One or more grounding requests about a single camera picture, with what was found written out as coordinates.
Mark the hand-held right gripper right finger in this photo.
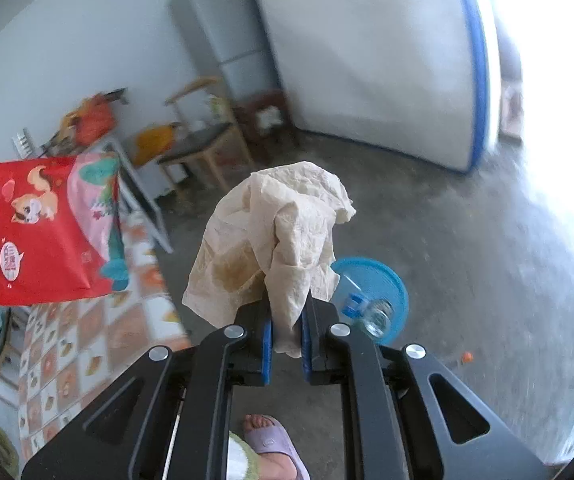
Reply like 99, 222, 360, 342
301, 297, 552, 480

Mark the purple slipper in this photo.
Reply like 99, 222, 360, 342
243, 417, 312, 480

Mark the white shopping bag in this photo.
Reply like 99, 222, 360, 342
209, 92, 232, 121

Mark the red plastic bag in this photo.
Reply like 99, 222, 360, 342
74, 95, 118, 143

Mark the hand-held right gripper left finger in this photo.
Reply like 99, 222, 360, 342
21, 305, 274, 480

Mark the white mattress with blue edge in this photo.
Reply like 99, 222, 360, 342
252, 0, 492, 173

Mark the yellow cloth bag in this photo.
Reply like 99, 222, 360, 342
134, 122, 180, 166

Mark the wooden chair with black seat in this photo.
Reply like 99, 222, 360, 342
157, 76, 255, 191

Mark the dark wooden stool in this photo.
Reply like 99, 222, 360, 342
234, 90, 300, 148

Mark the red snack bag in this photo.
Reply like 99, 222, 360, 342
0, 155, 132, 311

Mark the white wall socket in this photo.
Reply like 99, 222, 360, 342
12, 129, 35, 157

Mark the silver refrigerator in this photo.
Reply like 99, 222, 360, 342
167, 0, 282, 106

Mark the leaf patterned tablecloth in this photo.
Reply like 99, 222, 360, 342
17, 210, 192, 461

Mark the clear plastic bottle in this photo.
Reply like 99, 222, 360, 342
344, 290, 395, 338

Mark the beige paper towel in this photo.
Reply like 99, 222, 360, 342
182, 161, 358, 358

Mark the blue plastic waste basket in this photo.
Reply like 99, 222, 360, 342
329, 256, 410, 346

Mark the white side table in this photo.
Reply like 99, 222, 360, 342
94, 137, 175, 253

